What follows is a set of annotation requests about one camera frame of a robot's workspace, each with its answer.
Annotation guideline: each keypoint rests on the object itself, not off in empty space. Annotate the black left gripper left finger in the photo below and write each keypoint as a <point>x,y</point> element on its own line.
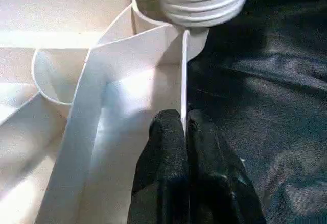
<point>163,178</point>

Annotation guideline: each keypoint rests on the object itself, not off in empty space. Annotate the black work mat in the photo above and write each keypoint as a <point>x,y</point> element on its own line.
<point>265,106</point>

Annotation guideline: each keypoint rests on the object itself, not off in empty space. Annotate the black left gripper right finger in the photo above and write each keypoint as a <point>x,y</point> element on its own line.
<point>219,183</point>

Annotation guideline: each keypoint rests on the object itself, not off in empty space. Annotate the white plastic table top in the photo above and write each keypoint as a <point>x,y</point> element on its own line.
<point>76,106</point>

